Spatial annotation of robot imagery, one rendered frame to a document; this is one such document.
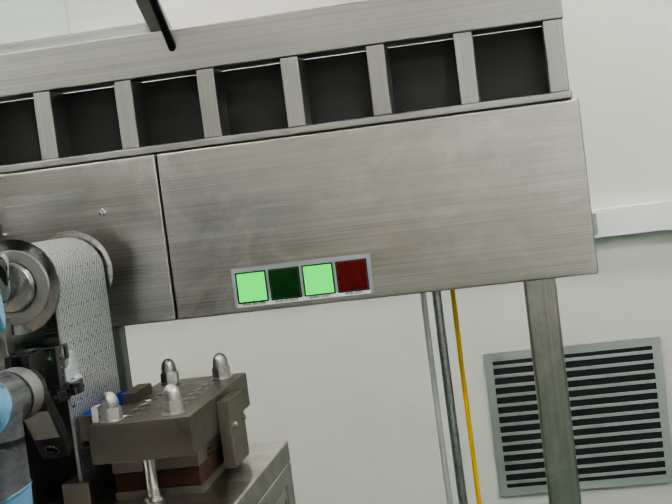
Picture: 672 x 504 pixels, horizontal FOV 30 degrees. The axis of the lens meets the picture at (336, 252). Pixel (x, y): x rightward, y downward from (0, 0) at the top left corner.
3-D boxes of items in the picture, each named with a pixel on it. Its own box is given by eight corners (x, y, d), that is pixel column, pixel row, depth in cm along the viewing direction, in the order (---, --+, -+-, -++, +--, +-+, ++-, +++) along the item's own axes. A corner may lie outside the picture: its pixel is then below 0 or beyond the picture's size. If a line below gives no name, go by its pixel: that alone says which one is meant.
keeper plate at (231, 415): (224, 468, 204) (216, 402, 203) (238, 454, 214) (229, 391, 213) (239, 467, 204) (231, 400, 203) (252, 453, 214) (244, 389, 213)
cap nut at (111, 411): (96, 424, 190) (92, 394, 190) (104, 419, 194) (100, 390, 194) (120, 421, 190) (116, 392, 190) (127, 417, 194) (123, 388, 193)
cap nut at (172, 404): (158, 416, 190) (155, 387, 190) (165, 412, 194) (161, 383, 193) (182, 414, 189) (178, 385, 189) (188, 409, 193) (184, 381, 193)
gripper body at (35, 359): (71, 342, 187) (40, 354, 175) (78, 398, 188) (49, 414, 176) (22, 347, 188) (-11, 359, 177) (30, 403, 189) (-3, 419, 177)
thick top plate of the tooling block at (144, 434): (92, 465, 190) (86, 426, 189) (165, 413, 229) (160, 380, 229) (194, 455, 187) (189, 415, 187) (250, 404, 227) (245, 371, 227)
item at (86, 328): (71, 429, 195) (55, 311, 194) (118, 400, 218) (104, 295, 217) (74, 428, 194) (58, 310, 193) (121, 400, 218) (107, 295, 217)
